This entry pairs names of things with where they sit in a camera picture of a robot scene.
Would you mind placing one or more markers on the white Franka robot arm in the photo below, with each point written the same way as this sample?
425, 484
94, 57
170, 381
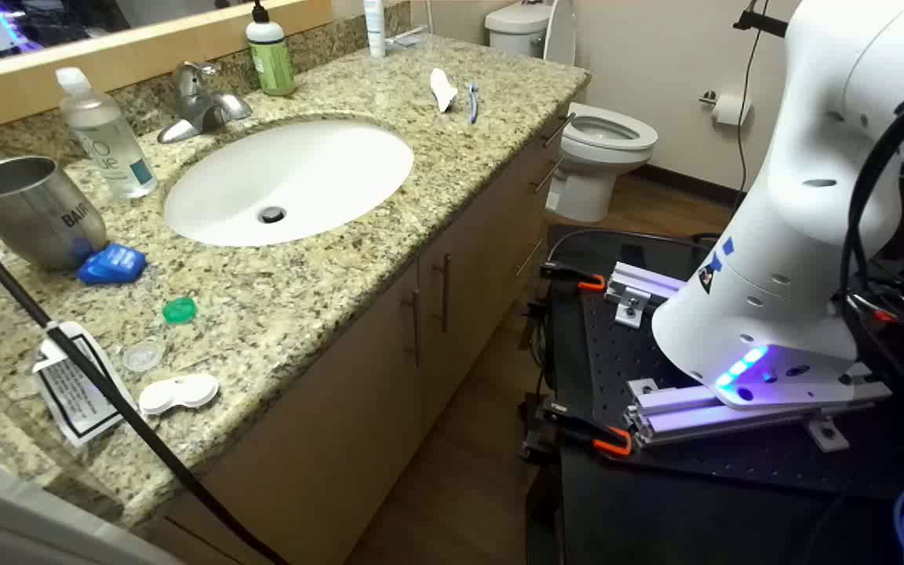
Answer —
785, 208

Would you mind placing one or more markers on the green pump soap bottle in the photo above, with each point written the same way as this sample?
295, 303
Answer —
272, 57

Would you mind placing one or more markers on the clear plastic bottle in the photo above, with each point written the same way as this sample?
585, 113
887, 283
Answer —
107, 135

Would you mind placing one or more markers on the orange black clamp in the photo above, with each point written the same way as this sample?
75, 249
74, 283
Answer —
578, 279
598, 436

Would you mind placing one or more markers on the light wood vanity cabinet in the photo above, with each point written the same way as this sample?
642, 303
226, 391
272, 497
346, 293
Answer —
368, 417

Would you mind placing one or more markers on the white oval sink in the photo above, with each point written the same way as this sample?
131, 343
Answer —
315, 175

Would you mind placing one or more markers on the blue white toothbrush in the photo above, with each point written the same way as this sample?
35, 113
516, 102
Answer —
474, 102

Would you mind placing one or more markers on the white toothpaste tube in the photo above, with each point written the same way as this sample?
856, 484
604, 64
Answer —
442, 89

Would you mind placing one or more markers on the white toilet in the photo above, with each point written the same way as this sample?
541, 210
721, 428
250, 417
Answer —
598, 145

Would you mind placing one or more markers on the clear plastic wrapper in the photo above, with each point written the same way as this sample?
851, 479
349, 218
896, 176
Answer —
410, 39

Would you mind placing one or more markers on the black robot cart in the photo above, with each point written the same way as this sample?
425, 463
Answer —
618, 490

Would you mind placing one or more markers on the green round cap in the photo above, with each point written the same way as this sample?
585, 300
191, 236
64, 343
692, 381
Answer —
181, 309

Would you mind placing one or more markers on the white contact lens case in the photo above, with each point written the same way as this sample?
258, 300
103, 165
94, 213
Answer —
181, 392

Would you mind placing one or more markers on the chrome faucet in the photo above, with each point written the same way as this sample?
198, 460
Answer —
204, 107

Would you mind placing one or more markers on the clear round cap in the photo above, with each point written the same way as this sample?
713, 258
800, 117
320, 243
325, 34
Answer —
143, 355

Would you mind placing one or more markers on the toilet paper roll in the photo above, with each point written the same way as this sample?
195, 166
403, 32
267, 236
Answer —
728, 112

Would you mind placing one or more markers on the blue floss container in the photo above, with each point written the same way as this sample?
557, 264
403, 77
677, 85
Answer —
110, 264

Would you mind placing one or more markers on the granite backsplash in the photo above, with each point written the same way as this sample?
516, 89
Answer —
147, 98

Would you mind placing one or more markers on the grey metal cup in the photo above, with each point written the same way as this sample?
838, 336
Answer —
40, 213

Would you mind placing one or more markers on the short aluminium rail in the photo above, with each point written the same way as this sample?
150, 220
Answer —
645, 283

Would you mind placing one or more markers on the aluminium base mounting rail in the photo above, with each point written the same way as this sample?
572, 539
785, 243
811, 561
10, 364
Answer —
722, 409

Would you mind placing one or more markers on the black mount bracket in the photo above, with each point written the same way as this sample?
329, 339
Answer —
758, 19

